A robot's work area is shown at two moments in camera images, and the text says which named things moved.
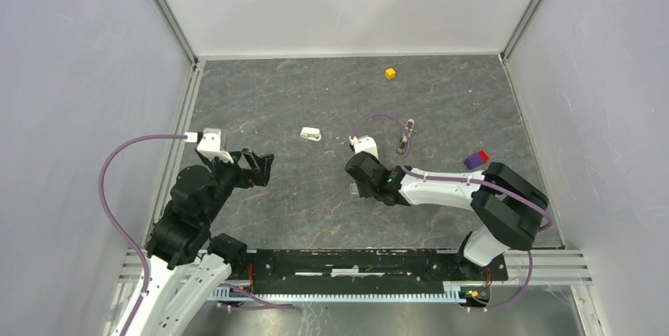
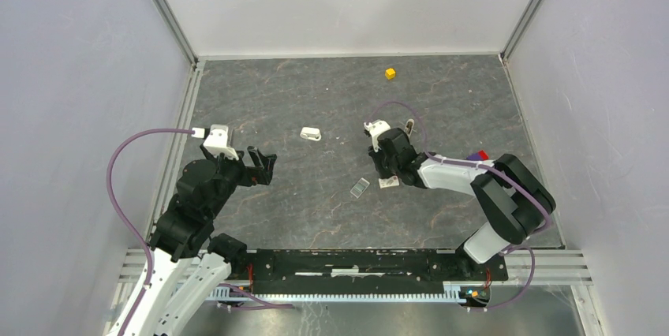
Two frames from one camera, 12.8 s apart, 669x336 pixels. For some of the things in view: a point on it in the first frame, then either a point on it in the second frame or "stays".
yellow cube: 390,73 stays
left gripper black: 259,164 stays
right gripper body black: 364,190 to 386,167
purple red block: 476,159 stays
